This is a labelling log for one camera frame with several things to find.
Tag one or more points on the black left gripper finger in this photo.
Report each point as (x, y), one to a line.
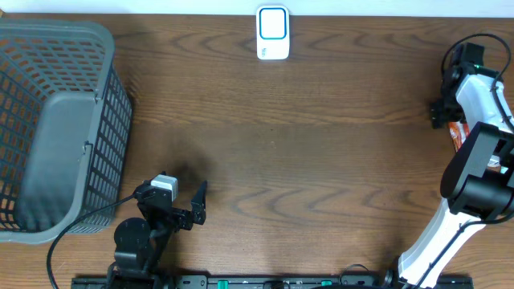
(198, 204)
(156, 181)

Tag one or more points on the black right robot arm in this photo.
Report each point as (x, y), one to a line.
(477, 185)

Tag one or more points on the grey plastic basket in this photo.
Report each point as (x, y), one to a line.
(65, 123)

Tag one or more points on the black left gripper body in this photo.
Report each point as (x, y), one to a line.
(179, 220)

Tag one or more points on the white barcode scanner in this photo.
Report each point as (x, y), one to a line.
(272, 32)

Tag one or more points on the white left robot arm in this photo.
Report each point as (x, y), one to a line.
(140, 242)

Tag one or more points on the red Top chocolate bar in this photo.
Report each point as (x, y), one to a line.
(458, 132)

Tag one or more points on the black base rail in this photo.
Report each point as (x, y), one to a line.
(348, 280)

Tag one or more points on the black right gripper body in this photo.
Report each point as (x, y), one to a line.
(448, 108)

